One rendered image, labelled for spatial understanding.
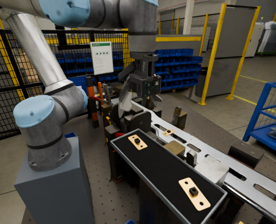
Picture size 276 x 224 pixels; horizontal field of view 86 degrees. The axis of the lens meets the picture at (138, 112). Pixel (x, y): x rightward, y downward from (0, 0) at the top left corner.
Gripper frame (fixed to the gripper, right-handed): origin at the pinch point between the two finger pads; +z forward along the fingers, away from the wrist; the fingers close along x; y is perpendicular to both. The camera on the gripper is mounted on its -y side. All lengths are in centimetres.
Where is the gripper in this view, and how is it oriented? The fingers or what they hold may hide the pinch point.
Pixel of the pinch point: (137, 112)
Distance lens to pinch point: 53.0
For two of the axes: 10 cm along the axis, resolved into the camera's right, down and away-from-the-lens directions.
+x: 8.4, -2.5, 4.7
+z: 0.0, 8.8, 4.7
